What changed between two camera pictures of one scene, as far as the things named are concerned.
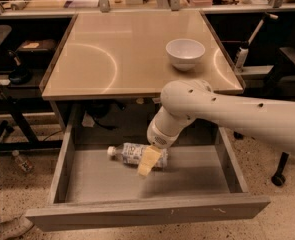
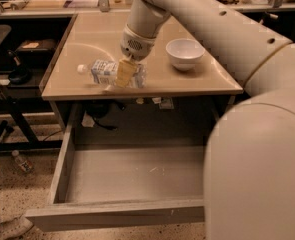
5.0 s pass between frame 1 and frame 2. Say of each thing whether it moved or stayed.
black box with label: stayed
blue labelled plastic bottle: moved
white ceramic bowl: stayed
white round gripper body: moved
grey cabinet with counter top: stayed
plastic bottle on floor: stayed
